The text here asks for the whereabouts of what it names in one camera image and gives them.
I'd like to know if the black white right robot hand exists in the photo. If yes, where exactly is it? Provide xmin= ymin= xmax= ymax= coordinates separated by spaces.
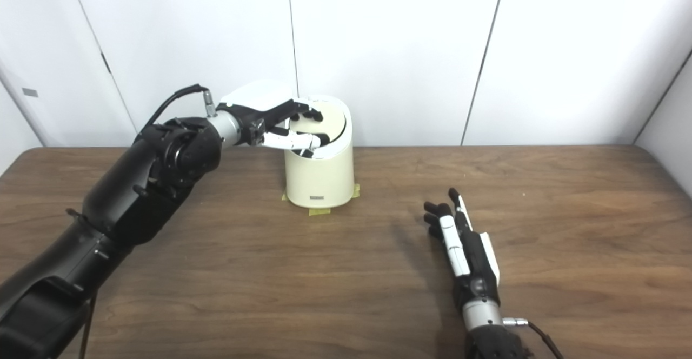
xmin=423 ymin=188 xmax=501 ymax=311

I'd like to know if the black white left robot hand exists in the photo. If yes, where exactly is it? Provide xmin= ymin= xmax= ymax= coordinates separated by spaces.
xmin=216 ymin=81 xmax=331 ymax=158

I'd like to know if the cream-colored round bin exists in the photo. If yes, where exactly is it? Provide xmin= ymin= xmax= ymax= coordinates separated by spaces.
xmin=283 ymin=95 xmax=356 ymax=209

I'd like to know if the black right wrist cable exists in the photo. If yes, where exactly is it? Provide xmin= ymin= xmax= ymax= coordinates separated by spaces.
xmin=503 ymin=317 xmax=563 ymax=359

